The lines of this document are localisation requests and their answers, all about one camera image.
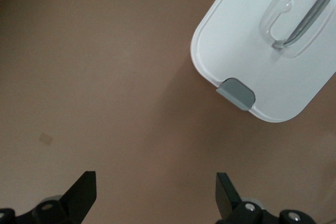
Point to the white box lid grey clips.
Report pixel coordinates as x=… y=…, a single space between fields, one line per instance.
x=236 y=37

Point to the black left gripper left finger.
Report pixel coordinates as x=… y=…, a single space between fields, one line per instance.
x=68 y=208

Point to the small brown tape patch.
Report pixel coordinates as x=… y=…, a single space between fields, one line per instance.
x=46 y=139

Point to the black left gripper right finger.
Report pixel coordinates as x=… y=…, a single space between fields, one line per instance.
x=236 y=212

